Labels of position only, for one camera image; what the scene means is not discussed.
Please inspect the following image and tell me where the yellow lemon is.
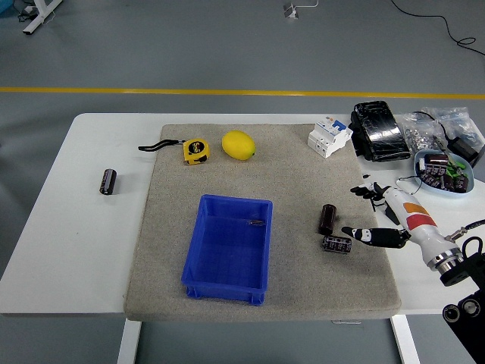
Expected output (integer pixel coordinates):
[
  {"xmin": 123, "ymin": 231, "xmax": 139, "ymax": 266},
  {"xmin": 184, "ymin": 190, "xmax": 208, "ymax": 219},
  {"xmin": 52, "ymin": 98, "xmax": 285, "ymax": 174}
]
[{"xmin": 221, "ymin": 130, "xmax": 257, "ymax": 162}]

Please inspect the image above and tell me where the black power adapter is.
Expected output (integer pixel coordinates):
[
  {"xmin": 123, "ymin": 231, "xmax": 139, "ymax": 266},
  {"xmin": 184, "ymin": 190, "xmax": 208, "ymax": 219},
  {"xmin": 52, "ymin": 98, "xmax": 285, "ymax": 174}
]
[{"xmin": 446, "ymin": 136, "xmax": 482, "ymax": 168}]

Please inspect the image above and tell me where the thin black wire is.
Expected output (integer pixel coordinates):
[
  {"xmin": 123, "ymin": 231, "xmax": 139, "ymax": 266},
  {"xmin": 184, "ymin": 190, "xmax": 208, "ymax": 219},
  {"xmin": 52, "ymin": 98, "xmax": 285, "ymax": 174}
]
[{"xmin": 396, "ymin": 174, "xmax": 424, "ymax": 196}]

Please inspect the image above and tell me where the black adapter cable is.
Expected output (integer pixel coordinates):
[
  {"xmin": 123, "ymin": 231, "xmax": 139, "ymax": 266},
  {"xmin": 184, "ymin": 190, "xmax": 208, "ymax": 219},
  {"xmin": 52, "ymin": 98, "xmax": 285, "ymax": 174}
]
[{"xmin": 412, "ymin": 110, "xmax": 452, "ymax": 151}]

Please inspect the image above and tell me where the white table leg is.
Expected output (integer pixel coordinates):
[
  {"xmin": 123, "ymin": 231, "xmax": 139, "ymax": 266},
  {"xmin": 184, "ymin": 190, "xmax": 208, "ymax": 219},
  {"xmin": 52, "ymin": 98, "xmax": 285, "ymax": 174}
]
[
  {"xmin": 116, "ymin": 319, "xmax": 142, "ymax": 364},
  {"xmin": 390, "ymin": 314, "xmax": 421, "ymax": 364}
]

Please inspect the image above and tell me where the blue plastic box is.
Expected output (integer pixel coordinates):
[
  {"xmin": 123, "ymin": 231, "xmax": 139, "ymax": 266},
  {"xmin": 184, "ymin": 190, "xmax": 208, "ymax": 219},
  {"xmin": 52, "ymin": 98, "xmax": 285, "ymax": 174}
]
[{"xmin": 180, "ymin": 193, "xmax": 274, "ymax": 306}]

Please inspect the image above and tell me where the clear bag of screws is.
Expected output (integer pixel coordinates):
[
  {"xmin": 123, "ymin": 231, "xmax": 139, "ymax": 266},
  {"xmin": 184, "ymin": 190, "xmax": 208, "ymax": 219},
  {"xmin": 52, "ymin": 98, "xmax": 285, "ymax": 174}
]
[{"xmin": 422, "ymin": 105, "xmax": 485, "ymax": 147}]

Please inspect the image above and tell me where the white stand base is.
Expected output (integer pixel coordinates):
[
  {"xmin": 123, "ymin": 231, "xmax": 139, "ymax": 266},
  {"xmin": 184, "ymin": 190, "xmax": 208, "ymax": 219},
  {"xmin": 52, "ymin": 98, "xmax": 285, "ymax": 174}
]
[{"xmin": 22, "ymin": 0, "xmax": 64, "ymax": 36}]

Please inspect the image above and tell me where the black wrapped pack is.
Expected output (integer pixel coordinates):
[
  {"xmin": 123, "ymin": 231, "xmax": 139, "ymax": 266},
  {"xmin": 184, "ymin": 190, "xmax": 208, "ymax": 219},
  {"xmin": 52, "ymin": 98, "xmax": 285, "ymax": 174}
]
[{"xmin": 349, "ymin": 100, "xmax": 413, "ymax": 163}]

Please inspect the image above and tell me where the light blue bowl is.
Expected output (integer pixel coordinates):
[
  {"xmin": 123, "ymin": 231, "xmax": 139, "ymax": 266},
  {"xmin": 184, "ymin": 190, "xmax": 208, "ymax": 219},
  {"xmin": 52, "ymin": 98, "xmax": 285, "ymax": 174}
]
[{"xmin": 413, "ymin": 149, "xmax": 477, "ymax": 199}]

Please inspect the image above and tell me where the clear bag of washers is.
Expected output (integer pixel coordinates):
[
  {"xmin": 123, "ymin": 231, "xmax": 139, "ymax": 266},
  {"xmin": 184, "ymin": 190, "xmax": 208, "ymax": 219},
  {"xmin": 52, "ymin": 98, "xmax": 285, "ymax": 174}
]
[{"xmin": 399, "ymin": 111, "xmax": 437, "ymax": 152}]

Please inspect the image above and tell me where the grey-brown mat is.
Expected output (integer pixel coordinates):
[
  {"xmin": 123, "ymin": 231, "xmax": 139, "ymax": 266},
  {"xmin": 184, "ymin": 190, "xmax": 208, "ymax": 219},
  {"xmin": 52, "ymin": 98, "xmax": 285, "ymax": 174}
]
[{"xmin": 123, "ymin": 124, "xmax": 402, "ymax": 323}]

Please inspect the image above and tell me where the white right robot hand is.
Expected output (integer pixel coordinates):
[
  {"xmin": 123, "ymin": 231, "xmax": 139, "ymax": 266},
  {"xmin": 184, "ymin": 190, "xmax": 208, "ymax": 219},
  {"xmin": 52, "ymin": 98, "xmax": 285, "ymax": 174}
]
[{"xmin": 341, "ymin": 181, "xmax": 462, "ymax": 266}]

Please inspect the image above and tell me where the white circuit breaker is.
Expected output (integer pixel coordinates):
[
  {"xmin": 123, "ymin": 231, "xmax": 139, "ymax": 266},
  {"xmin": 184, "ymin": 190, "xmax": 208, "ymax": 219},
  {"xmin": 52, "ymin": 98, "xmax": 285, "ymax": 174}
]
[{"xmin": 307, "ymin": 118, "xmax": 354, "ymax": 159}]

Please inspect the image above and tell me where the black floor cable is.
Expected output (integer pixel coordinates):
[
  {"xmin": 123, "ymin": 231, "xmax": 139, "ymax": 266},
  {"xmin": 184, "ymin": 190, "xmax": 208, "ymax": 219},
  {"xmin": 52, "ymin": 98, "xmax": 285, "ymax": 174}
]
[{"xmin": 390, "ymin": 0, "xmax": 485, "ymax": 56}]

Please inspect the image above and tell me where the yellow tape measure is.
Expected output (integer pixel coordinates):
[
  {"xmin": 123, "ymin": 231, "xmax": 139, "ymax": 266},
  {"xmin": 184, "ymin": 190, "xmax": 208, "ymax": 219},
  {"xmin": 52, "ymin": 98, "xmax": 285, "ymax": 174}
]
[{"xmin": 137, "ymin": 138, "xmax": 211, "ymax": 167}]

